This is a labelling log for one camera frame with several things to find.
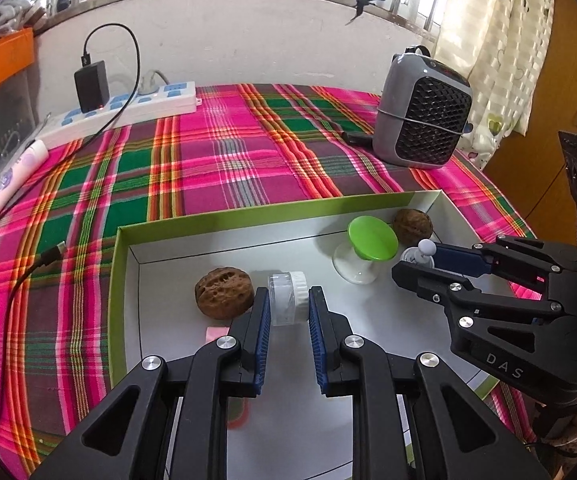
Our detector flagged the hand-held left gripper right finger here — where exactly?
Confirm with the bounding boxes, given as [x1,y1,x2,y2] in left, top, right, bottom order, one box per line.
[309,285,552,480]

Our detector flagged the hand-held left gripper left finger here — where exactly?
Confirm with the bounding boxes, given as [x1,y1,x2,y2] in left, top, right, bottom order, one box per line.
[31,287,272,480]

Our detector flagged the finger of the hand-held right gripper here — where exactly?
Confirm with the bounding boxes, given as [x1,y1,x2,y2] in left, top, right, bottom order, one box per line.
[433,235,577,287]
[391,259,577,334]

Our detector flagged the small white knob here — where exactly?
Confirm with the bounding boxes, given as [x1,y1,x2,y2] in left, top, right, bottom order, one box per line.
[401,240,437,268]

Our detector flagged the pink clip green pad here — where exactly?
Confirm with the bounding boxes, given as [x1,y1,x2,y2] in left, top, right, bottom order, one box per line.
[205,326,250,430]

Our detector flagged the brown walnut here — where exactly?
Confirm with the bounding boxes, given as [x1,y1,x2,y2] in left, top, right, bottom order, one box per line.
[393,208,434,247]
[194,267,255,319]

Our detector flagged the white round jar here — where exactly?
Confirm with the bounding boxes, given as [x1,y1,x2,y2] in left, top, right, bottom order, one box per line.
[267,271,312,327]

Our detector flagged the green stand white base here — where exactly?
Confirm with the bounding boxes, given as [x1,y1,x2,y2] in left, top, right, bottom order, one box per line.
[333,216,399,285]

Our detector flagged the green and white cardboard box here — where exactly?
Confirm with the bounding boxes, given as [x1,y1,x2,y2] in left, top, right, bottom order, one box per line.
[108,190,539,480]

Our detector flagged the person's right forearm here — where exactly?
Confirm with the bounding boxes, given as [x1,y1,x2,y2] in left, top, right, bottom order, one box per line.
[533,385,577,480]

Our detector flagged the grey portable heater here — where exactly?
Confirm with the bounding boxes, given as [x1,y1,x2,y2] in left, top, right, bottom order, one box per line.
[371,47,473,170]

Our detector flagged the plaid blanket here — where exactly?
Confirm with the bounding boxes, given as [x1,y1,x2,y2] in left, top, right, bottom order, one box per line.
[0,82,542,480]

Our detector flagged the heart print curtain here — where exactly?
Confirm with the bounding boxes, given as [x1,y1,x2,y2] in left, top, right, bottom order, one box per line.
[431,0,557,171]

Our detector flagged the wooden cabinet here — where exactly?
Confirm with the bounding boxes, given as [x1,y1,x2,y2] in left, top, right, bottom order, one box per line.
[483,0,577,241]

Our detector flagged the white power strip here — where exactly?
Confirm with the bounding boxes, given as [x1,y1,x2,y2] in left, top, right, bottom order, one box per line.
[33,81,203,148]

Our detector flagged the white plug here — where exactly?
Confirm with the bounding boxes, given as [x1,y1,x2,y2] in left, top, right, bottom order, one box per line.
[138,70,174,96]

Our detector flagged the white purple lotion tube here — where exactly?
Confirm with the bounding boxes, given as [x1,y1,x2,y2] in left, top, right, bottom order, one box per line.
[0,140,50,241]

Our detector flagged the black charger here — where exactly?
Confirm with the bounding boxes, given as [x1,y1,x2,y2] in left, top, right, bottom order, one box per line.
[74,60,110,113]

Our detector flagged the white plastic bags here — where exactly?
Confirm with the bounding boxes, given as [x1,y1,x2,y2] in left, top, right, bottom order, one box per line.
[0,0,49,36]

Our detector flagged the black charging cable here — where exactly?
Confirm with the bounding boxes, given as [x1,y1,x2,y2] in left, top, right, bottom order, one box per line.
[0,23,142,436]

